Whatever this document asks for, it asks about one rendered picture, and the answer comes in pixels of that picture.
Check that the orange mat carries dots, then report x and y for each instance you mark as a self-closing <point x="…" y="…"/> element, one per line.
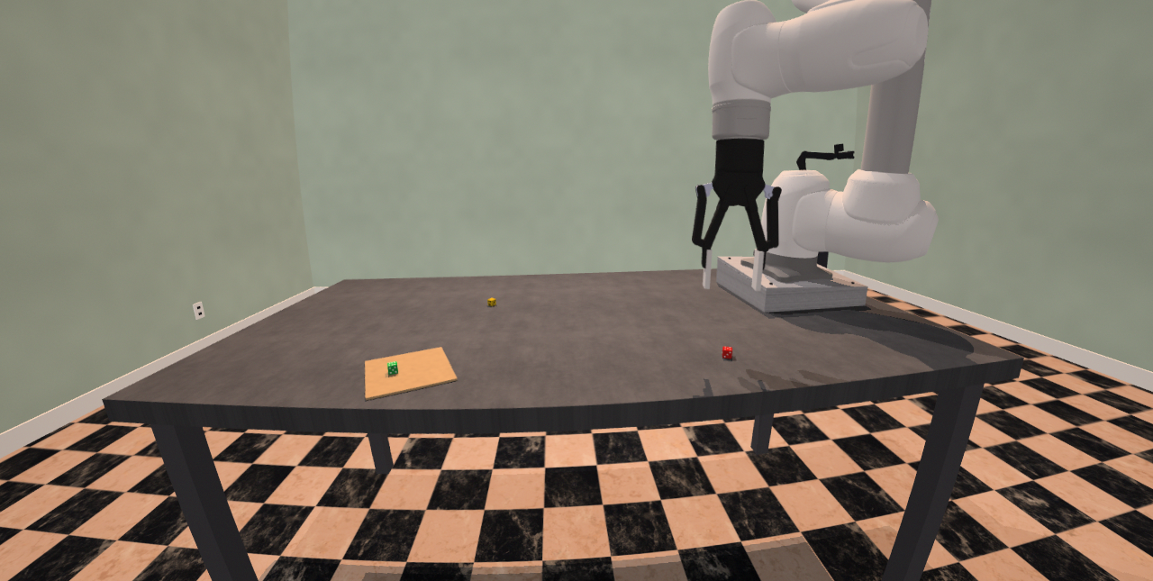
<point x="416" y="370"/>

